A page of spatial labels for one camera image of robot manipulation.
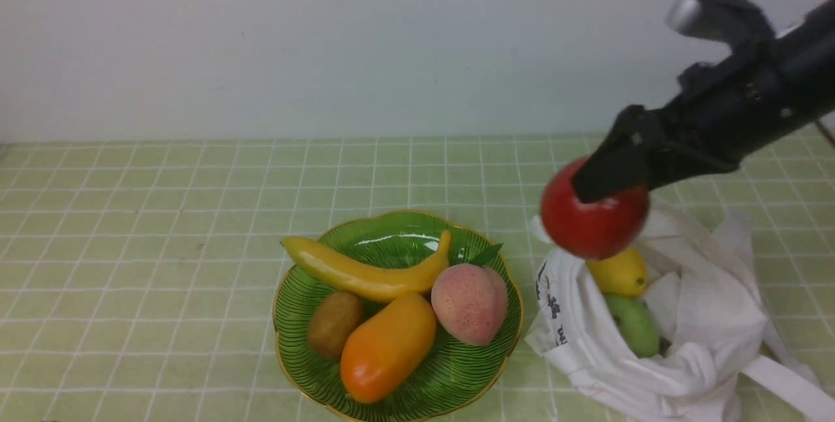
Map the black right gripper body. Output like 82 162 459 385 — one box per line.
609 60 793 191

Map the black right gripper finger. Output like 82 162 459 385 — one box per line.
571 145 651 204

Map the red apple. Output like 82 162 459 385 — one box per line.
539 157 651 260

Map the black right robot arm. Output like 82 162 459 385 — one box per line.
571 0 834 203

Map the green fruit in bag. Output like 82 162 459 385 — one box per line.
603 294 661 359

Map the white cloth tote bag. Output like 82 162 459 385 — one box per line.
525 202 833 421

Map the yellow lemon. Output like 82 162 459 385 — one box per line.
585 247 649 297

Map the pink peach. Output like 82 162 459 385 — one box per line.
431 264 509 346

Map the green leaf-shaped glass plate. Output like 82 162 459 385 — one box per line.
272 210 524 421

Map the orange mango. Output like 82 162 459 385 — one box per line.
340 294 436 404

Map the yellow banana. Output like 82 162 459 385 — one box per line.
281 231 453 303

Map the brown kiwi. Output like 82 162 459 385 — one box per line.
307 291 364 361

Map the green checkered tablecloth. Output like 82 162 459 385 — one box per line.
1 127 834 421

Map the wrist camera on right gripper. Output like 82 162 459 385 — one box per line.
665 0 776 53

